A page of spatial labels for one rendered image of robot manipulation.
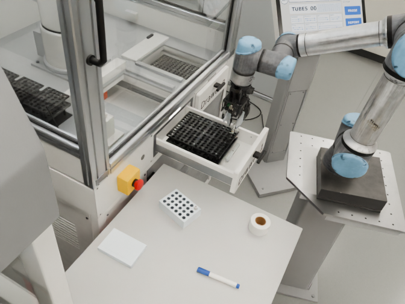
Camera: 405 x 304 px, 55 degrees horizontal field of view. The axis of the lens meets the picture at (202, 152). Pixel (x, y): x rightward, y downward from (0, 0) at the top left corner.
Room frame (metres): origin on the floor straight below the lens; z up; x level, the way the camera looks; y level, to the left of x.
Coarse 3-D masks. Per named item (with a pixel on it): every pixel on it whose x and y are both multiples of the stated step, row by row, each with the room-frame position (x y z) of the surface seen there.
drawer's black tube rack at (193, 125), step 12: (180, 120) 1.19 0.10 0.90; (192, 120) 1.20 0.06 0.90; (204, 120) 1.21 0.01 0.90; (168, 132) 1.11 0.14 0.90; (180, 132) 1.12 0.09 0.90; (192, 132) 1.13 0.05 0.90; (204, 132) 1.14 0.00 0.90; (216, 132) 1.15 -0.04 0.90; (228, 132) 1.16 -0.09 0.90; (180, 144) 1.08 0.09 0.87; (192, 144) 1.06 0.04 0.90; (204, 144) 1.10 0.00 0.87; (216, 144) 1.08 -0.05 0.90; (204, 156) 1.04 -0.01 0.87; (216, 156) 1.03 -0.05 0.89
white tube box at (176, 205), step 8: (176, 192) 0.92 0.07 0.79; (160, 200) 0.86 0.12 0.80; (168, 200) 0.87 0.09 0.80; (176, 200) 0.87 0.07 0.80; (184, 200) 0.88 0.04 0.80; (160, 208) 0.86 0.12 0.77; (168, 208) 0.84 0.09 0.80; (176, 208) 0.84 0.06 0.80; (184, 208) 0.85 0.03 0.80; (192, 208) 0.85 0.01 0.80; (200, 208) 0.86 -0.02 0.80; (176, 216) 0.81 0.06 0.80; (184, 216) 0.81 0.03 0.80; (192, 216) 0.82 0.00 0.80; (184, 224) 0.79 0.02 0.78
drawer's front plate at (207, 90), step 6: (228, 66) 1.60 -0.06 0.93; (222, 72) 1.54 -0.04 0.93; (216, 78) 1.48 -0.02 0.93; (222, 78) 1.55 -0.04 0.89; (210, 84) 1.43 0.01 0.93; (204, 90) 1.38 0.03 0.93; (210, 90) 1.43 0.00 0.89; (198, 96) 1.34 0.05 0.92; (204, 96) 1.38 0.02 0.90; (210, 96) 1.44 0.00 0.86; (198, 102) 1.33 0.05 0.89; (198, 108) 1.34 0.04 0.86; (204, 108) 1.40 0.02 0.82
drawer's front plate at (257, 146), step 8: (264, 128) 1.18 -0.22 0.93; (264, 136) 1.14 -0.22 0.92; (256, 144) 1.08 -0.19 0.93; (264, 144) 1.18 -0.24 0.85; (248, 152) 1.03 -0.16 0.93; (248, 160) 1.00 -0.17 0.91; (240, 168) 0.94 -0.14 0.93; (248, 168) 1.03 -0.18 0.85; (240, 176) 0.95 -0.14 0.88; (232, 184) 0.93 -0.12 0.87; (232, 192) 0.92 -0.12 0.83
